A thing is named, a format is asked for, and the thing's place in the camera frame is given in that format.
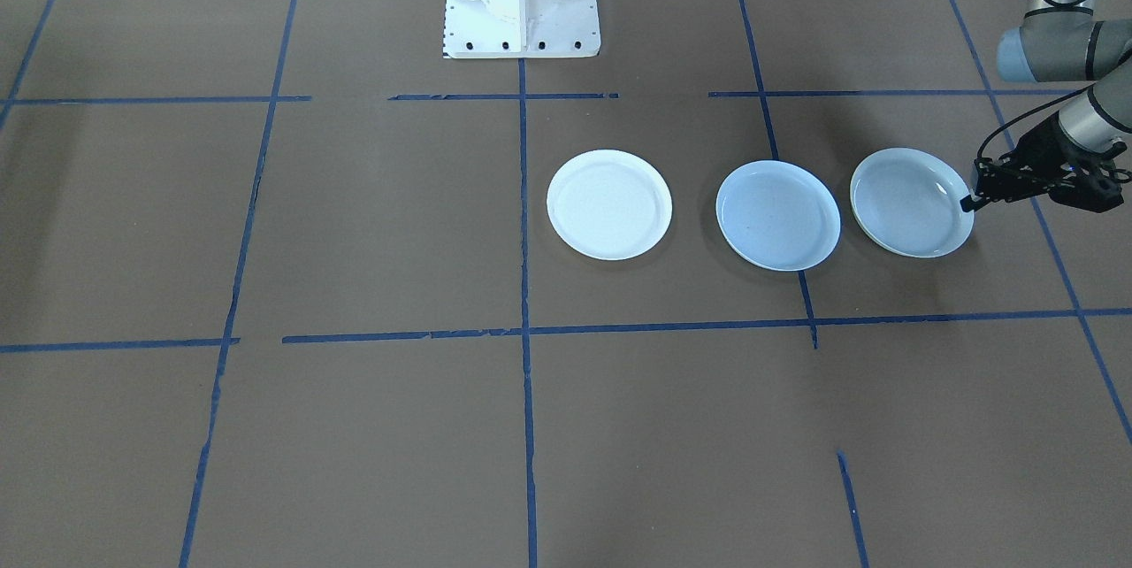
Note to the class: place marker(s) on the light blue plate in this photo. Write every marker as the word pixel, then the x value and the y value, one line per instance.
pixel 778 216
pixel 911 203

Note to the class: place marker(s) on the white plate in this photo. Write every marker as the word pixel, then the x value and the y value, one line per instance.
pixel 608 205

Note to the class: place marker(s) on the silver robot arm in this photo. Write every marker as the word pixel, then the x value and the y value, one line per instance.
pixel 1052 50

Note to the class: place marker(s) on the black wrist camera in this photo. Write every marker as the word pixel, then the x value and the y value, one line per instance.
pixel 1101 192

